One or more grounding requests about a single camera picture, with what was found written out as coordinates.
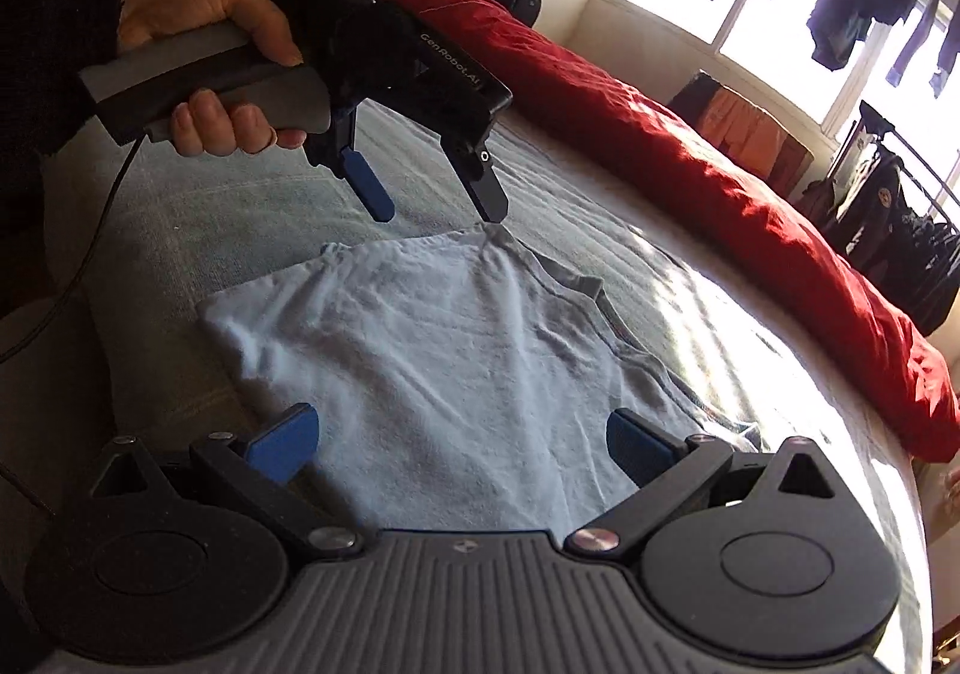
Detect dark jackets on rack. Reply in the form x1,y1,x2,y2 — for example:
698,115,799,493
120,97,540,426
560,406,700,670
799,100,960,337

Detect metal clothes rack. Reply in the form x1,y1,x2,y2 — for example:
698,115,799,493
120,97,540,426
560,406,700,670
832,100,960,232

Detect light blue long-sleeve shirt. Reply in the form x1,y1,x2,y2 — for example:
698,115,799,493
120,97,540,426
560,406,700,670
195,224,766,532

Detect red duvet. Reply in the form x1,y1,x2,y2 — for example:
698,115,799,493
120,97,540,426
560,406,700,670
375,0,960,465

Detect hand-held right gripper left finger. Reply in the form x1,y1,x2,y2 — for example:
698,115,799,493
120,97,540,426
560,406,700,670
71,404,368,560

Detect person's left hand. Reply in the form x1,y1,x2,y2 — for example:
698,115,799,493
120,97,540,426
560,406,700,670
116,0,308,157

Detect person's left forearm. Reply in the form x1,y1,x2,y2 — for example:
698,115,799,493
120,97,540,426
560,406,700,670
0,0,149,315

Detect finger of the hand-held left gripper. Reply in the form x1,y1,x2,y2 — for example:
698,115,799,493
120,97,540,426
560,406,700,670
439,117,509,225
306,104,396,223

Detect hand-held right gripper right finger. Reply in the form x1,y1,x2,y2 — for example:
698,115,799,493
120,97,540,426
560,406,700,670
562,408,860,560

